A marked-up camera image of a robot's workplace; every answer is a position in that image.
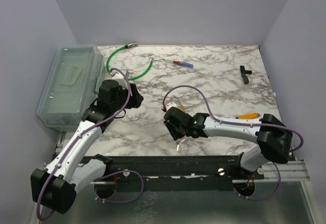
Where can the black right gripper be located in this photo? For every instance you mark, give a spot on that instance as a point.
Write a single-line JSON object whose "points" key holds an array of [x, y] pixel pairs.
{"points": [[175, 135]]}

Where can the blue red small screwdriver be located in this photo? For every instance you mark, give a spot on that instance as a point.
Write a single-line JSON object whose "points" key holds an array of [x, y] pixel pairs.
{"points": [[183, 64]]}

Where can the clear plastic storage box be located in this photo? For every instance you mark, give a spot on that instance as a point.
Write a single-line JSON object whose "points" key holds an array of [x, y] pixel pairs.
{"points": [[71, 87]]}

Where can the aluminium extrusion rail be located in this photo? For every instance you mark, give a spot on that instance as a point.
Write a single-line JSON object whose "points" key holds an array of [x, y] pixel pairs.
{"points": [[293, 171]]}

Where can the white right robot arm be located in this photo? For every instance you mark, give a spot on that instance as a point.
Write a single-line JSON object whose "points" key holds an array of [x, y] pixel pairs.
{"points": [[272, 139]]}

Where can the yellow utility knife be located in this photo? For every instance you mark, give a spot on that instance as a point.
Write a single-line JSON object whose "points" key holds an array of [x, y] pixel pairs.
{"points": [[249, 116]]}

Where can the black T-shaped tool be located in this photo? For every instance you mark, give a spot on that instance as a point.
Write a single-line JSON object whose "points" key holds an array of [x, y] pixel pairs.
{"points": [[244, 74]]}

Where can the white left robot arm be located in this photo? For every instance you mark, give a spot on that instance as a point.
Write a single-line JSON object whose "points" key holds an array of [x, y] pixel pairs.
{"points": [[56, 186]]}

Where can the green cable lock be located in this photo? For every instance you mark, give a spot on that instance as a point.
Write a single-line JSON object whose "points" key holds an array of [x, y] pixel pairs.
{"points": [[128, 46]]}

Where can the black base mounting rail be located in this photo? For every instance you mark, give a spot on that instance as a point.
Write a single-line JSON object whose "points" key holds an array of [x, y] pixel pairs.
{"points": [[177, 173]]}

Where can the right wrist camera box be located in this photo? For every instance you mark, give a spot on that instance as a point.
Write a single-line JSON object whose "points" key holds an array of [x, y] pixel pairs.
{"points": [[169, 105]]}

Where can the brass padlock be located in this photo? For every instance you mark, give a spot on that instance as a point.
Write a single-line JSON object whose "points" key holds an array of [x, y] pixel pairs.
{"points": [[179, 104]]}

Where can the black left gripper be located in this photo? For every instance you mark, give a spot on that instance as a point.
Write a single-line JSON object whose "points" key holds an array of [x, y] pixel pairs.
{"points": [[135, 100]]}

